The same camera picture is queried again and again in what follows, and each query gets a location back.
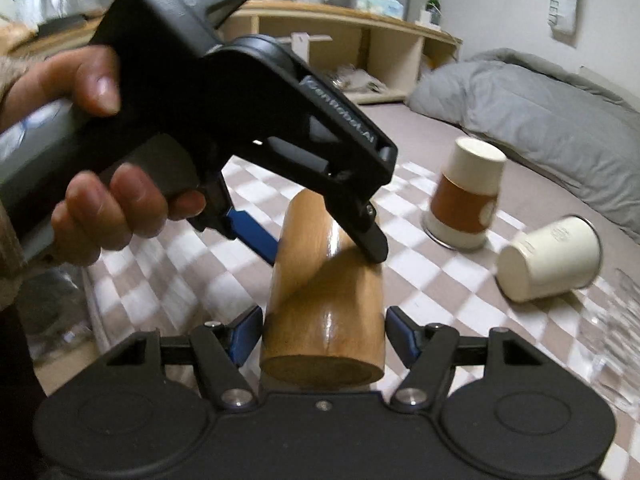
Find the small wooden caddy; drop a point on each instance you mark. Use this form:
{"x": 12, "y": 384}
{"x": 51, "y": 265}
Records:
{"x": 300, "y": 43}

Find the green glass bottle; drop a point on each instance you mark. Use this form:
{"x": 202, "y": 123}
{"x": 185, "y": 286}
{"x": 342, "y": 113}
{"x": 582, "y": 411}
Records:
{"x": 435, "y": 10}

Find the brown wooden cylinder cup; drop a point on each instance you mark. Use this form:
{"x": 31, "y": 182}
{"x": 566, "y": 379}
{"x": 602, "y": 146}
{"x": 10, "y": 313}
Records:
{"x": 324, "y": 324}

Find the cream cup with brown sleeve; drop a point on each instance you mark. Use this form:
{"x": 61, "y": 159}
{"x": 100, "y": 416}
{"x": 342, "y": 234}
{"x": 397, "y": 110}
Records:
{"x": 466, "y": 198}

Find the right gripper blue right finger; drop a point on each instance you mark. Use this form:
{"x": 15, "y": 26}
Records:
{"x": 427, "y": 353}

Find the clear glass mug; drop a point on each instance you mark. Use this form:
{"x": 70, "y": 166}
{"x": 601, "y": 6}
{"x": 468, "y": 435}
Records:
{"x": 612, "y": 344}

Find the tissue pack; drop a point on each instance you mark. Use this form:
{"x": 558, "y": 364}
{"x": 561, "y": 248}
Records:
{"x": 387, "y": 8}

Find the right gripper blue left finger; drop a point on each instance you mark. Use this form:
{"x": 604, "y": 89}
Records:
{"x": 219, "y": 351}

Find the grey duvet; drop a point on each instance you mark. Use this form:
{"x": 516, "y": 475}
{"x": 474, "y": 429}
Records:
{"x": 566, "y": 127}

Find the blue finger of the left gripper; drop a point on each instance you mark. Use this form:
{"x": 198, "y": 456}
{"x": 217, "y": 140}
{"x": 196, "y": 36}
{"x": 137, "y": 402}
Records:
{"x": 367, "y": 235}
{"x": 242, "y": 226}

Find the wooden low shelf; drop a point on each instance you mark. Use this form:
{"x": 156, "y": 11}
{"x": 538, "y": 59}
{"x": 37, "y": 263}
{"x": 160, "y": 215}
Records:
{"x": 350, "y": 45}

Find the crumpled grey cloth on shelf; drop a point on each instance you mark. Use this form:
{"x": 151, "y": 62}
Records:
{"x": 348, "y": 78}

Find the cream metal cup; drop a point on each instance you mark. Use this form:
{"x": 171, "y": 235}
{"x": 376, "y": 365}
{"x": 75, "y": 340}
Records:
{"x": 555, "y": 259}

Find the person's left hand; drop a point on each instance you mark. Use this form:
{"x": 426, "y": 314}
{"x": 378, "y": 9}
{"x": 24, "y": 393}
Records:
{"x": 107, "y": 201}

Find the white power adapter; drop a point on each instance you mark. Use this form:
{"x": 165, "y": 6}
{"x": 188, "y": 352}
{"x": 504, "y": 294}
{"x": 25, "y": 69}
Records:
{"x": 425, "y": 18}

